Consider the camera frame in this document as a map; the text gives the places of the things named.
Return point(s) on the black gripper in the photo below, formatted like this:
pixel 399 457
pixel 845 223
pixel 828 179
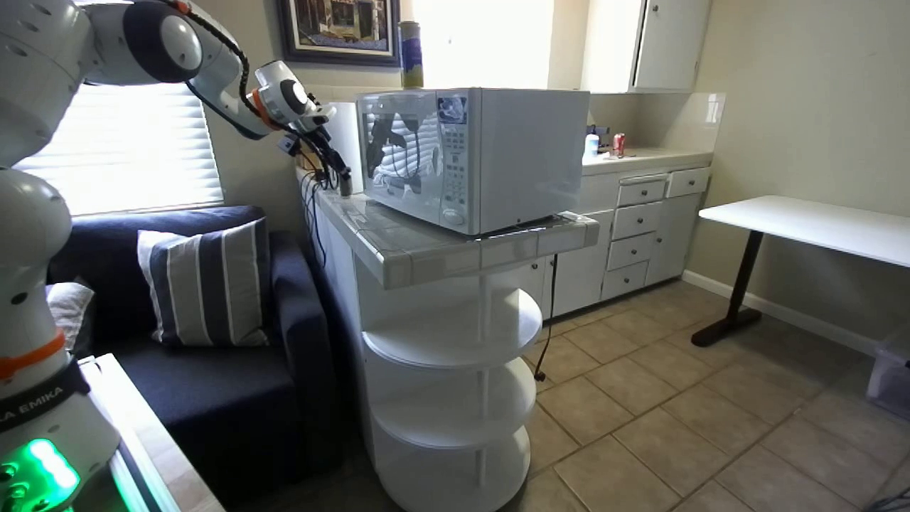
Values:
pixel 308 140

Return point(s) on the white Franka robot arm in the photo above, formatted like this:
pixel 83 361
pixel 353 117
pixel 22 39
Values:
pixel 39 237

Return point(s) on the white tile-topped kitchen counter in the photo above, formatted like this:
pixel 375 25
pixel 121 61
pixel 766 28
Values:
pixel 444 247

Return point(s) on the small white plastic bottle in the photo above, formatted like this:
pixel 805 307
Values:
pixel 593 146

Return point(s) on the white lower kitchen cabinets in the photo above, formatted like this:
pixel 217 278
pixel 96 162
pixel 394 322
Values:
pixel 643 237

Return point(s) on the blue yellow spray can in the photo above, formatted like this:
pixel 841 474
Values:
pixel 410 58

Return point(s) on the large dark framed picture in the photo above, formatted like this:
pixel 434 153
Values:
pixel 336 29

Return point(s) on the blue white striped pillow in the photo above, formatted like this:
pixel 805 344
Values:
pixel 204 285

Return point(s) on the white microwave oven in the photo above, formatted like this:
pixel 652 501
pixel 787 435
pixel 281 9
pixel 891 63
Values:
pixel 512 162

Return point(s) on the white window blinds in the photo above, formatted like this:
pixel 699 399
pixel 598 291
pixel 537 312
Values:
pixel 131 153

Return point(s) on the dark blue sofa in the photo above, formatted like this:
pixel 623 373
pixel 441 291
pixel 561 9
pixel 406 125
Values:
pixel 217 399

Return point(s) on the small red can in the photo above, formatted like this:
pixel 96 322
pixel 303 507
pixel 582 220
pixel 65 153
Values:
pixel 618 146

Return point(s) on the plain white pillow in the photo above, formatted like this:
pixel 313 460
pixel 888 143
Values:
pixel 69 309

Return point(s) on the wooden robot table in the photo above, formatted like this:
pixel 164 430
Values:
pixel 144 437

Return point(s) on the white desk black leg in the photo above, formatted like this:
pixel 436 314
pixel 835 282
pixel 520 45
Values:
pixel 805 223

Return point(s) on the white upper wall cabinet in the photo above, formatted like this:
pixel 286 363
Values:
pixel 663 45

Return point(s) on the white wall outlet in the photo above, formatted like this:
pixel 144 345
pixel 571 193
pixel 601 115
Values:
pixel 714 110

